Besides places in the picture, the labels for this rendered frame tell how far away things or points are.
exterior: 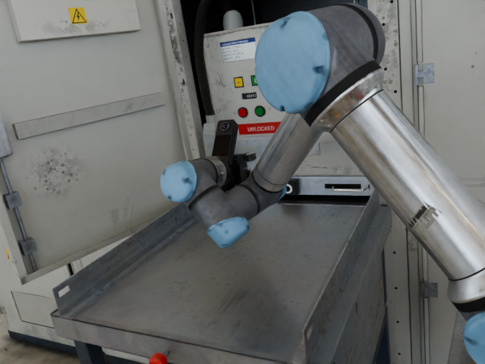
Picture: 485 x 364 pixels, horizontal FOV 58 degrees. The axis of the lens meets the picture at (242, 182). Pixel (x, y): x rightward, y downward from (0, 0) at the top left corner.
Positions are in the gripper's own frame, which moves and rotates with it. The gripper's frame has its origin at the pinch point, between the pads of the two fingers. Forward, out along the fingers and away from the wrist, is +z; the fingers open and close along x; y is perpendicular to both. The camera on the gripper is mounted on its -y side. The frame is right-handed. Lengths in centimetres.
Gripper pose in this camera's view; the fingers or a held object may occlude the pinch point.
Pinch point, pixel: (251, 154)
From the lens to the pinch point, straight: 114.1
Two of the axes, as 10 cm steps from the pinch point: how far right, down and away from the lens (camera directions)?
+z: 4.4, -1.6, 8.8
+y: 0.9, 9.9, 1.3
